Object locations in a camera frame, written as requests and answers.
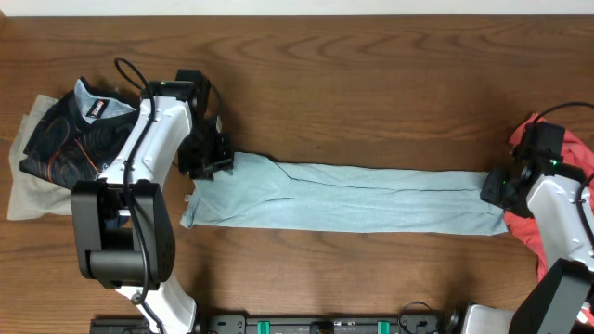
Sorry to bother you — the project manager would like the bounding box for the light blue t-shirt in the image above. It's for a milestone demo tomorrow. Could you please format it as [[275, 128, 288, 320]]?
[[181, 152, 507, 236]]

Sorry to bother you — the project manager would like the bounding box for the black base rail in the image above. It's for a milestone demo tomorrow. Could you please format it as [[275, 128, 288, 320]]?
[[89, 315, 465, 334]]

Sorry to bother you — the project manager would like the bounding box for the black orange folded shirt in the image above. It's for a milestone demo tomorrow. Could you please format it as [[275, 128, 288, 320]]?
[[19, 77, 139, 189]]

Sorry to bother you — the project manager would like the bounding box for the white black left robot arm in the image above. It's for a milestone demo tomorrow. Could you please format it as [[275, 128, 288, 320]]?
[[71, 70, 234, 333]]

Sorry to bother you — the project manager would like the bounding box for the beige folded shirt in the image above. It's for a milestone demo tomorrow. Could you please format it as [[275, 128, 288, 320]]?
[[7, 95, 71, 221]]

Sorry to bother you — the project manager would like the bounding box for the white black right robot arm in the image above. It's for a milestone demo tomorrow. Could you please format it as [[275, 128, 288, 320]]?
[[445, 122, 593, 334]]

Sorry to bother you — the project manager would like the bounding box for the red t-shirt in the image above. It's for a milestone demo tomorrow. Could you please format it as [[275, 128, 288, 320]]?
[[503, 112, 594, 326]]

